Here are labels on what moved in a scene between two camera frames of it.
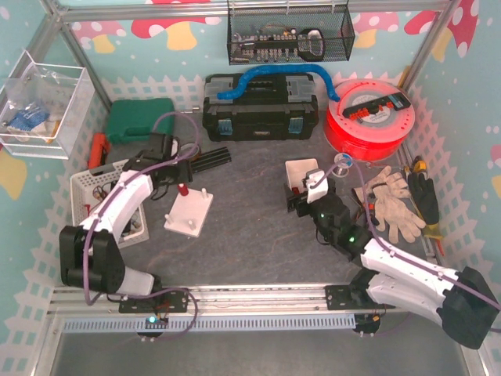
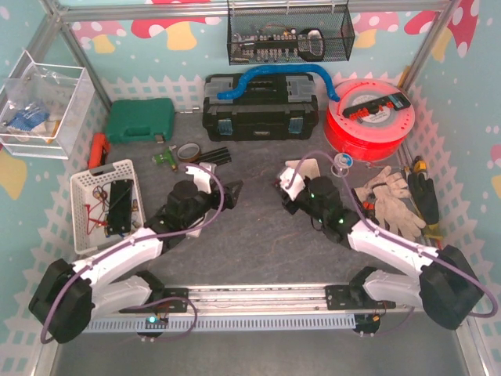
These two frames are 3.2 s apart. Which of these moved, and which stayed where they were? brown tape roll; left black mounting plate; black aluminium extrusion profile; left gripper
Moved: left gripper
Stayed: black aluminium extrusion profile; brown tape roll; left black mounting plate
